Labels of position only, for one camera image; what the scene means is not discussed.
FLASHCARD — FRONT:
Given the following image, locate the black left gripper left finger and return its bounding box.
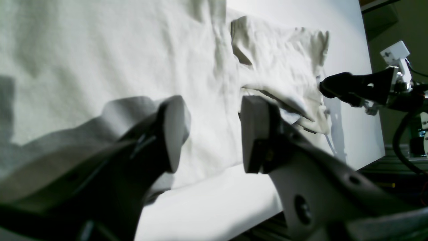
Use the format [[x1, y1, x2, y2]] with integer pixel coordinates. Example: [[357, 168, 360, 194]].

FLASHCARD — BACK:
[[1, 95, 190, 241]]

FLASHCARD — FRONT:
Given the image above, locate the beige T-shirt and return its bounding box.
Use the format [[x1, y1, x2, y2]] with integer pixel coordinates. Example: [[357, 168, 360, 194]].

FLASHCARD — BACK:
[[1, 0, 330, 204]]

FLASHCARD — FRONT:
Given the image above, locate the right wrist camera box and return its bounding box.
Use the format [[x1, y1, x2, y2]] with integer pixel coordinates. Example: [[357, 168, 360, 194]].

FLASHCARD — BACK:
[[380, 40, 410, 65]]

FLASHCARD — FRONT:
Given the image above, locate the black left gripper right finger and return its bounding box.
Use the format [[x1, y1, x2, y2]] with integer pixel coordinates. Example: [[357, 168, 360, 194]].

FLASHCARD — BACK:
[[240, 96, 427, 241]]

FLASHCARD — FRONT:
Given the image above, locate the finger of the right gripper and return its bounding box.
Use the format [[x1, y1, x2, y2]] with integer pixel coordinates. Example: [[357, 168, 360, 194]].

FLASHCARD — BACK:
[[319, 67, 395, 106]]

